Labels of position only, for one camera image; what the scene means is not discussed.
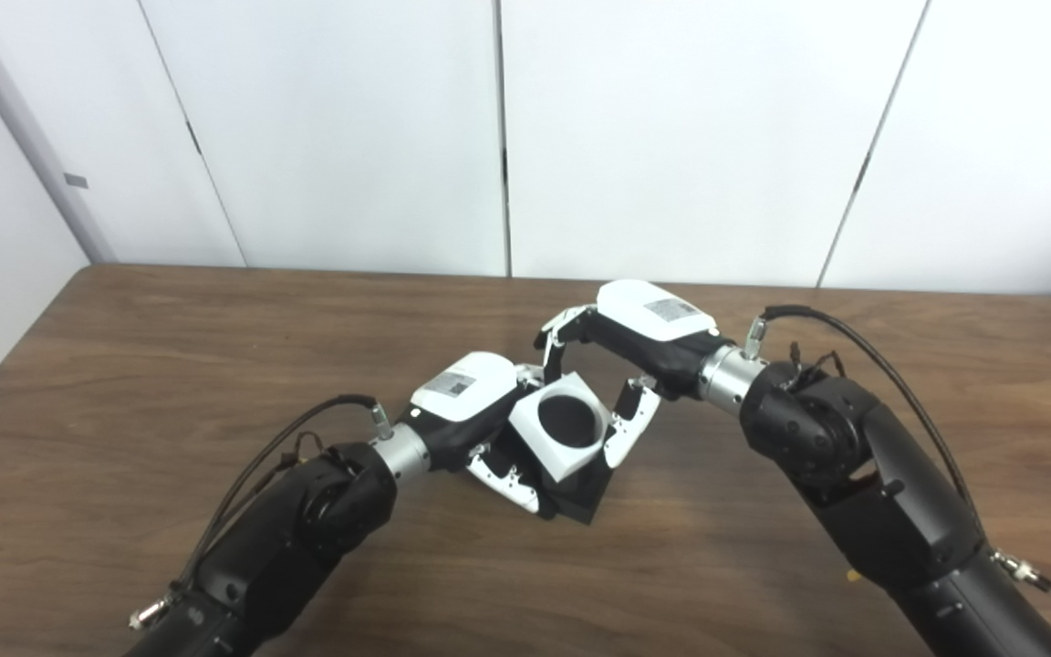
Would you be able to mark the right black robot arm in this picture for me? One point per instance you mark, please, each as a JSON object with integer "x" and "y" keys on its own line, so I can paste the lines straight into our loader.
{"x": 872, "y": 493}

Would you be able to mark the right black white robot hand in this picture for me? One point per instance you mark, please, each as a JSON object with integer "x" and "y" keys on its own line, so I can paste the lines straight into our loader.
{"x": 653, "y": 315}

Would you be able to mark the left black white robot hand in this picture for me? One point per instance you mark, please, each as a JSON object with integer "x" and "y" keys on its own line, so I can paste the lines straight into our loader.
{"x": 466, "y": 392}

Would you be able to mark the white square piece with hole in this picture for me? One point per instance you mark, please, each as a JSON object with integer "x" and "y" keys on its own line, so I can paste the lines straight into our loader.
{"x": 562, "y": 464}

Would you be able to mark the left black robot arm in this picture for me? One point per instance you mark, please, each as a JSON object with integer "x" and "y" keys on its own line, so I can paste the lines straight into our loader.
{"x": 288, "y": 538}

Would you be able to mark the grey partition post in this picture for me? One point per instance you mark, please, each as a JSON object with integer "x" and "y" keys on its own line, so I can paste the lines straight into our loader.
{"x": 24, "y": 128}

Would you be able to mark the black peg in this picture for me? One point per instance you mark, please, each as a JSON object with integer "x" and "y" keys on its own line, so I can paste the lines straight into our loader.
{"x": 580, "y": 497}

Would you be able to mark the small grey wall label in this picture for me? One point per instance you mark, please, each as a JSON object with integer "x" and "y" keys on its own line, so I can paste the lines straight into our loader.
{"x": 76, "y": 180}

